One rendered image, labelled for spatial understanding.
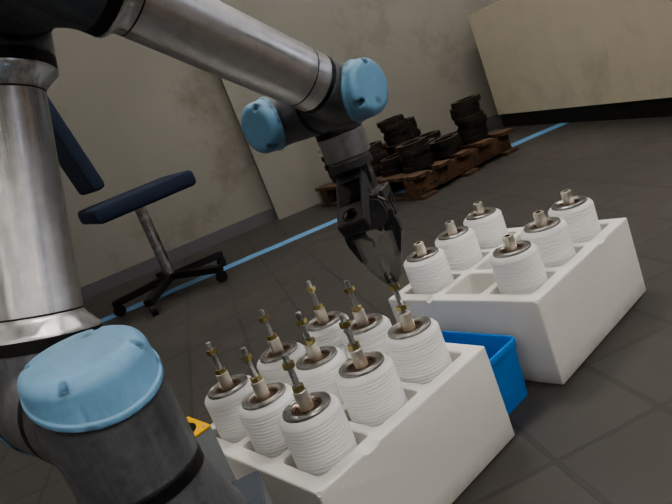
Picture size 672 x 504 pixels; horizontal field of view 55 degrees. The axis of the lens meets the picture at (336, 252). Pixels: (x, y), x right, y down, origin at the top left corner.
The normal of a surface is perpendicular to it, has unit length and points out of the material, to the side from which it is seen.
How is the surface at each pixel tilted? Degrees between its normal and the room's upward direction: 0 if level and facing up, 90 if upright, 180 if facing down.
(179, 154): 90
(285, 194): 90
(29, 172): 89
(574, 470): 0
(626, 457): 0
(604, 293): 90
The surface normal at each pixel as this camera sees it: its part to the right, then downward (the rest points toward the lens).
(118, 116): 0.23, 0.16
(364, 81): 0.68, -0.07
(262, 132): -0.64, 0.42
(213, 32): 0.60, 0.31
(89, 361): -0.26, -0.91
